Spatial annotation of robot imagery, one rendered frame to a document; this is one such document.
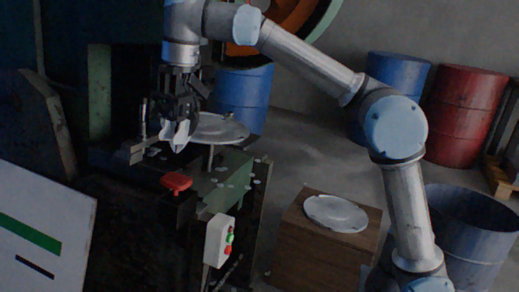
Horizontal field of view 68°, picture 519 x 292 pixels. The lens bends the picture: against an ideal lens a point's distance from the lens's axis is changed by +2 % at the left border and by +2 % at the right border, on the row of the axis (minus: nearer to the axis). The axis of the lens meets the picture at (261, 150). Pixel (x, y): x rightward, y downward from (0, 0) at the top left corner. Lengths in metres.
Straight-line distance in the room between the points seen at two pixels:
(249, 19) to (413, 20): 3.65
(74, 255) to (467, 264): 1.50
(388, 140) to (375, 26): 3.62
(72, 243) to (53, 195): 0.16
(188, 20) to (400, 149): 0.49
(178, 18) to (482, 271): 1.58
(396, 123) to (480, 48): 3.64
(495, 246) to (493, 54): 2.83
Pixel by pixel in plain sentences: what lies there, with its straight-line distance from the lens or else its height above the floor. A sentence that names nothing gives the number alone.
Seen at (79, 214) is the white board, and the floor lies 0.52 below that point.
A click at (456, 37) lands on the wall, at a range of 4.38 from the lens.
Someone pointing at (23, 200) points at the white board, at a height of 0.49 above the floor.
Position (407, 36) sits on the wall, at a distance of 4.36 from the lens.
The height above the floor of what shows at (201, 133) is 0.78.
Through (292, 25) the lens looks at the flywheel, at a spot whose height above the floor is 1.12.
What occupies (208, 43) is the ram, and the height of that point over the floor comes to 1.04.
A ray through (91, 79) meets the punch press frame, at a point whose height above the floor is 0.90.
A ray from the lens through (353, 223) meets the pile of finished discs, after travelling 1.72.
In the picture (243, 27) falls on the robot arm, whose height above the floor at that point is 1.14.
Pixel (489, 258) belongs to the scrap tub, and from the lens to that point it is 1.89.
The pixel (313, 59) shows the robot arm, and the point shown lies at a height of 1.09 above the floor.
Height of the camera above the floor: 1.20
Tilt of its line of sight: 22 degrees down
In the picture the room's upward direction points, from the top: 9 degrees clockwise
